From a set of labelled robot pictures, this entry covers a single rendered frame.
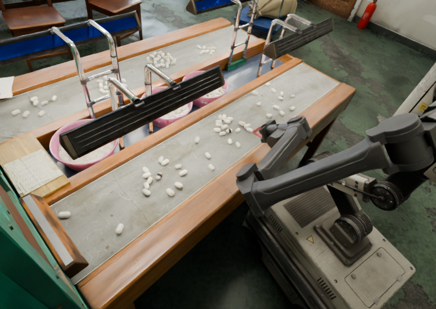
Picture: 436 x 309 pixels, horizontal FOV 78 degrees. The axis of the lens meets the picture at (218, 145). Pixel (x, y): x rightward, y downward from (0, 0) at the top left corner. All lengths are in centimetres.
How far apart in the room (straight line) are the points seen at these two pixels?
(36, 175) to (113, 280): 50
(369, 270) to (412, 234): 102
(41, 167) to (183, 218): 57
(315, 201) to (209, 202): 71
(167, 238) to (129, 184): 28
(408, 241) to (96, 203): 207
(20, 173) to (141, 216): 47
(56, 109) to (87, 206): 58
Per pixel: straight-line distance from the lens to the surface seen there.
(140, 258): 97
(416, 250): 245
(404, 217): 256
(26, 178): 121
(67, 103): 154
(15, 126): 149
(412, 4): 546
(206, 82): 105
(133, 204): 108
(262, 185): 69
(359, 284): 148
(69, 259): 90
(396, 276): 160
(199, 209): 104
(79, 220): 109
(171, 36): 206
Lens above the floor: 167
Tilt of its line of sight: 47 degrees down
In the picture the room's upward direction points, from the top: 11 degrees clockwise
